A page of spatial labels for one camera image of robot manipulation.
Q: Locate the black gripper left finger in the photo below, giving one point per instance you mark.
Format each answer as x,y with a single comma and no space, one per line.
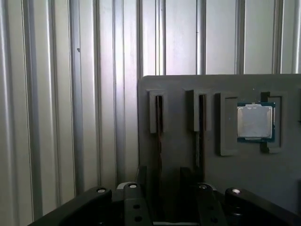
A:
132,207

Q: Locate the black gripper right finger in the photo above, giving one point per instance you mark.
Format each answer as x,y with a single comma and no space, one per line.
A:
207,207

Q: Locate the grey parts rack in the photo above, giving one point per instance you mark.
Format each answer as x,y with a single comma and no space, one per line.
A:
235,176

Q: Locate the silver CPU chip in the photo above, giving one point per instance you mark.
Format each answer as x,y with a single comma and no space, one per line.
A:
255,122

